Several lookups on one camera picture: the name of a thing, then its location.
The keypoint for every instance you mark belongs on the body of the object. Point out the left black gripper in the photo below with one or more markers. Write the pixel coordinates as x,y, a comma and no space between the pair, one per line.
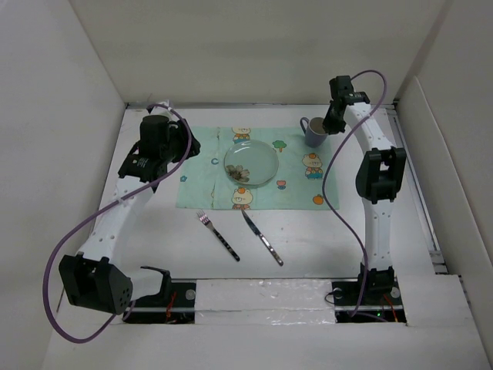
180,132

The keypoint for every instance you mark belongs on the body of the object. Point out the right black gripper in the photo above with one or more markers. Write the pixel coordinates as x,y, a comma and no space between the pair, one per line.
330,126

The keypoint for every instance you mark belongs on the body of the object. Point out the purple mug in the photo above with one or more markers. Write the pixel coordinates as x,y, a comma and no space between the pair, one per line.
314,133

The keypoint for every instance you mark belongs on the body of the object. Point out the pale green glass plate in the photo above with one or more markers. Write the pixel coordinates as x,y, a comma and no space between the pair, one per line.
252,163

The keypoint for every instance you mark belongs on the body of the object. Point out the green cartoon print cloth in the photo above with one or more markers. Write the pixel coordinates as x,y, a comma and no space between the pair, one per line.
302,182

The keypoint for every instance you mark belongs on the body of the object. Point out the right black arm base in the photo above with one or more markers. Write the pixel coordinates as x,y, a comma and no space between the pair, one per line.
374,296

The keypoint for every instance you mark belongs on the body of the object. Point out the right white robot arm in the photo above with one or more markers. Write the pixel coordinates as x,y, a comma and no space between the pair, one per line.
377,182

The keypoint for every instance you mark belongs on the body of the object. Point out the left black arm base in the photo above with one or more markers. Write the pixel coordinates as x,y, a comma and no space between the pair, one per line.
174,304

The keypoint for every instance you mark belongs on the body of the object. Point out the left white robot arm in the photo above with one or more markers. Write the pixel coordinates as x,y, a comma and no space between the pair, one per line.
92,278

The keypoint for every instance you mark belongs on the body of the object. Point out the silver fork dark handle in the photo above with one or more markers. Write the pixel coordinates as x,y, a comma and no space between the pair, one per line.
209,225

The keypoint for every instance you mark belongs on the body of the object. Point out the silver knife dark handle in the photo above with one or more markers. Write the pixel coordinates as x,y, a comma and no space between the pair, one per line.
263,239

